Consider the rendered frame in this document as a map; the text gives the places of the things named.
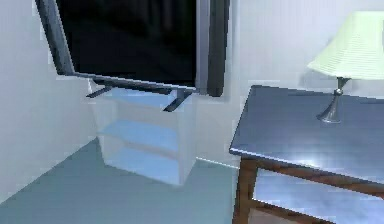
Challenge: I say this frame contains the pale green shade table lamp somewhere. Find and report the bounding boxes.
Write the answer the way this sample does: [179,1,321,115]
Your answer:
[306,10,384,124]

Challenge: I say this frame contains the black television set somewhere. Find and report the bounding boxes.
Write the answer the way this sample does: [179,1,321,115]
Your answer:
[34,0,232,113]

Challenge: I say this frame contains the blue topped wooden table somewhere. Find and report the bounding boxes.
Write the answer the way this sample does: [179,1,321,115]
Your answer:
[228,84,384,224]

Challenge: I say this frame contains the white open shelf stand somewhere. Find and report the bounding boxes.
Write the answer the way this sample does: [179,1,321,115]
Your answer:
[89,85,198,187]

